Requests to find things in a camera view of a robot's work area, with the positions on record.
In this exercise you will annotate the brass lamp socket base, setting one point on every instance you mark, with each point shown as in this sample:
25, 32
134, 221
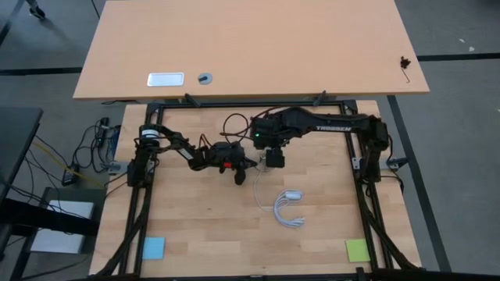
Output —
263, 170

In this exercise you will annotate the black clamp lever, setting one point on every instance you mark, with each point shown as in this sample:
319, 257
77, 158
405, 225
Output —
319, 98
191, 99

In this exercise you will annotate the beige wooden desk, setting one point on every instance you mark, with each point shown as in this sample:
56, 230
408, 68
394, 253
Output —
250, 43

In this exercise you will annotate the blue sticky note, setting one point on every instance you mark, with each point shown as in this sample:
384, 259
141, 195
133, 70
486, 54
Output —
154, 248

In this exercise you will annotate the green sticky note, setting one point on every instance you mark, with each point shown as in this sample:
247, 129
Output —
358, 250

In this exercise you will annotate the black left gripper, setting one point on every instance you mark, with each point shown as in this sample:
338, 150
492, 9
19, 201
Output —
228, 158

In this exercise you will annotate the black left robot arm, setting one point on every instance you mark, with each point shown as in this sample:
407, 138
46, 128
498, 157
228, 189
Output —
176, 146

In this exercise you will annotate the black chair caster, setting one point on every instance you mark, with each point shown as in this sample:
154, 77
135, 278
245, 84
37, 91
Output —
37, 12

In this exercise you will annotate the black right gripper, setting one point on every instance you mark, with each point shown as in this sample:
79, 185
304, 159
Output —
276, 158

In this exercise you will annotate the white box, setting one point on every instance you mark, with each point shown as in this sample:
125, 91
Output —
58, 242

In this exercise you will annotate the black power adapter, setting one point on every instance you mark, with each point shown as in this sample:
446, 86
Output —
69, 176

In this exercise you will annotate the black desk leg frame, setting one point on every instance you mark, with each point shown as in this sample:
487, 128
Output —
39, 218

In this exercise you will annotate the black allen key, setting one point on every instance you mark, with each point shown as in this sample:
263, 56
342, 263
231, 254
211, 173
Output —
406, 75

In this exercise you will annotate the black aluminium table frame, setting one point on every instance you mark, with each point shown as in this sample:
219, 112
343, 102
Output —
195, 104

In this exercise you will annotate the silver bracket plate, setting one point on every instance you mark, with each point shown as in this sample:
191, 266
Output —
356, 162

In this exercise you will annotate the dark grey side desk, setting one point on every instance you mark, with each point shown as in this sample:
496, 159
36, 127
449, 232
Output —
15, 136

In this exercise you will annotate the grey table clamp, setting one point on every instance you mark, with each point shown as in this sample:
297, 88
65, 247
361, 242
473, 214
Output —
394, 163
113, 168

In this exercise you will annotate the power strip with plugs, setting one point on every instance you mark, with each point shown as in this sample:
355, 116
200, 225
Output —
102, 132

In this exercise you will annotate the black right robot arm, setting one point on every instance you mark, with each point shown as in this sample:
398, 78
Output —
336, 126

